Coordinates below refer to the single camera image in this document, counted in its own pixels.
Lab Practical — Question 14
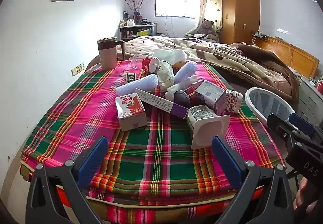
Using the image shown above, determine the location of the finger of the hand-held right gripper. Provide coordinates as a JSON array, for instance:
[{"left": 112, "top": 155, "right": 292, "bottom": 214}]
[
  {"left": 289, "top": 113, "right": 323, "bottom": 139},
  {"left": 267, "top": 113, "right": 294, "bottom": 142}
]

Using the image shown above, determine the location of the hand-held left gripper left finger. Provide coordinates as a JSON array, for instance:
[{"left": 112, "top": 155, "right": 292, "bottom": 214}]
[{"left": 25, "top": 136, "right": 111, "bottom": 224}]

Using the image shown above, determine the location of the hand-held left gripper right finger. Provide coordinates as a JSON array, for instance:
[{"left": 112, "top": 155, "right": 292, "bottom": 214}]
[{"left": 211, "top": 135, "right": 296, "bottom": 224}]

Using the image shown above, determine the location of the white trash bin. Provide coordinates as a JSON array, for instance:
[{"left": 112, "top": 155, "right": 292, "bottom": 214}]
[{"left": 245, "top": 87, "right": 297, "bottom": 134}]

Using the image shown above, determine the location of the white plastic yogurt cup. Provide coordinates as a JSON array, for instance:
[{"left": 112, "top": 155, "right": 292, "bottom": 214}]
[{"left": 187, "top": 105, "right": 231, "bottom": 150}]

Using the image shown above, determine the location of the small patterned drink carton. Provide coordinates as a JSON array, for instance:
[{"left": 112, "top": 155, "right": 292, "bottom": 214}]
[{"left": 225, "top": 90, "right": 243, "bottom": 114}]

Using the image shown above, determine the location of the red white drink carton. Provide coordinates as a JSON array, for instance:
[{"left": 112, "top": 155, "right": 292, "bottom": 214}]
[{"left": 115, "top": 93, "right": 148, "bottom": 131}]

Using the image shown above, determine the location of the white purple drink carton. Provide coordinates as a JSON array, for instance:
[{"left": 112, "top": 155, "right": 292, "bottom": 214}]
[{"left": 195, "top": 80, "right": 228, "bottom": 116}]

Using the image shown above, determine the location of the red drink can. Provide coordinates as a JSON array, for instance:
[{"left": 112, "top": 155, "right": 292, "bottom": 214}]
[{"left": 174, "top": 82, "right": 205, "bottom": 109}]

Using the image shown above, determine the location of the long white purple box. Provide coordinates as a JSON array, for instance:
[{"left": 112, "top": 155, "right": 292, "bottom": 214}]
[{"left": 135, "top": 88, "right": 189, "bottom": 119}]

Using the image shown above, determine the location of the white foam net sleeve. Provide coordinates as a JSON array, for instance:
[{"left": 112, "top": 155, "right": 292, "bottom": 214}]
[{"left": 165, "top": 75, "right": 198, "bottom": 101}]

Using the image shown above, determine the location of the beige paper cup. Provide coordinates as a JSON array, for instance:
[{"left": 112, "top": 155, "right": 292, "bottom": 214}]
[{"left": 158, "top": 60, "right": 175, "bottom": 92}]

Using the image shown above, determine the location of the clear plastic bottle red label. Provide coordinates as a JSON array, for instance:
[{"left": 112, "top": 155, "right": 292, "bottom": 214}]
[{"left": 129, "top": 54, "right": 160, "bottom": 73}]

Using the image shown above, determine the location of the person's right hand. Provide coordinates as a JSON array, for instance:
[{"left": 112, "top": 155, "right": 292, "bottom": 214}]
[{"left": 293, "top": 177, "right": 309, "bottom": 212}]

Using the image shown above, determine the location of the grey drawer nightstand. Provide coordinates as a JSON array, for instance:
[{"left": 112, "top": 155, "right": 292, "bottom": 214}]
[{"left": 294, "top": 76, "right": 323, "bottom": 126}]

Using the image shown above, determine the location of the pink green plaid blanket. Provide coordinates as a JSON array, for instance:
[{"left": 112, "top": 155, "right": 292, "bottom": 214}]
[{"left": 20, "top": 59, "right": 287, "bottom": 224}]

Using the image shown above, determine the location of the wooden headboard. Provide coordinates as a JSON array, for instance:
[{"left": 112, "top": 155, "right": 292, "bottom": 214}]
[{"left": 250, "top": 31, "right": 320, "bottom": 79}]

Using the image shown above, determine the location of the brown beige fleece blanket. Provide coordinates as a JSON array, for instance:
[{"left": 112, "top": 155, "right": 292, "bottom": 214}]
[{"left": 124, "top": 36, "right": 301, "bottom": 103}]

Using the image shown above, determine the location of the pink mug with brown lid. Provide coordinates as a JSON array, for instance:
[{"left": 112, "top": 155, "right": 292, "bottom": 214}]
[{"left": 98, "top": 37, "right": 126, "bottom": 70}]

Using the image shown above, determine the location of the wooden wardrobe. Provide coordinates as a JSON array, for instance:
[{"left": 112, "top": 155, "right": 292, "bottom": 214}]
[{"left": 221, "top": 0, "right": 261, "bottom": 45}]

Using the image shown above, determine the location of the brown teddy bear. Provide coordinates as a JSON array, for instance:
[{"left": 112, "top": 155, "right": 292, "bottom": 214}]
[{"left": 195, "top": 19, "right": 219, "bottom": 41}]

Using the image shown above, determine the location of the white tissue pack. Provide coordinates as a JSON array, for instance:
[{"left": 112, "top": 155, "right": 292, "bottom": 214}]
[{"left": 153, "top": 48, "right": 187, "bottom": 68}]

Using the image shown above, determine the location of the grey shelf unit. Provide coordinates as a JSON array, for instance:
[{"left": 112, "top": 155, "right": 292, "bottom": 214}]
[{"left": 119, "top": 24, "right": 158, "bottom": 42}]

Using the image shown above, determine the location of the row of bottles and jars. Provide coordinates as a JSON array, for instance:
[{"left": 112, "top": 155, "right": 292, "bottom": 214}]
[{"left": 120, "top": 11, "right": 157, "bottom": 26}]

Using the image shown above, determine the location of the window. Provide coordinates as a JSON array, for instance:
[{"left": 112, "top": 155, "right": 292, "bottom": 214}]
[{"left": 155, "top": 0, "right": 202, "bottom": 19}]

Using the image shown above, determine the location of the vase of bare branches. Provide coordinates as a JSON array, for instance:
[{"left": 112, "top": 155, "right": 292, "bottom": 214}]
[{"left": 124, "top": 0, "right": 152, "bottom": 25}]

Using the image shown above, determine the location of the wall socket plate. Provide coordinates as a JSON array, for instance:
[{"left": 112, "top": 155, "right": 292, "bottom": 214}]
[{"left": 71, "top": 62, "right": 85, "bottom": 77}]

